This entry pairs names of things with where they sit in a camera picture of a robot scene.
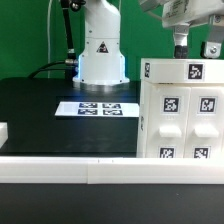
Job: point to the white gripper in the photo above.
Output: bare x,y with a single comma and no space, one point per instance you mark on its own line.
195,12

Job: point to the white cabinet top block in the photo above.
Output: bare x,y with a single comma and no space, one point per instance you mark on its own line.
180,71

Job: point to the white cabinet door panel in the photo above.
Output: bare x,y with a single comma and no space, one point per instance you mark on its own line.
205,123
167,121

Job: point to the white cabinet body box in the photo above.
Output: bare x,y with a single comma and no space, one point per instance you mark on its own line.
144,115

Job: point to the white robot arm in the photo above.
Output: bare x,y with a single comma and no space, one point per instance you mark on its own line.
101,64

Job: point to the white U-shaped table fence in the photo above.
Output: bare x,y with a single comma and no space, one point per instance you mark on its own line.
110,170

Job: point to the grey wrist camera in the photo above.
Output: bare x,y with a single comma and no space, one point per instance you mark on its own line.
148,5

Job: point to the white marker base plate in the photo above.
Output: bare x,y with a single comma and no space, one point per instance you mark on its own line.
97,109

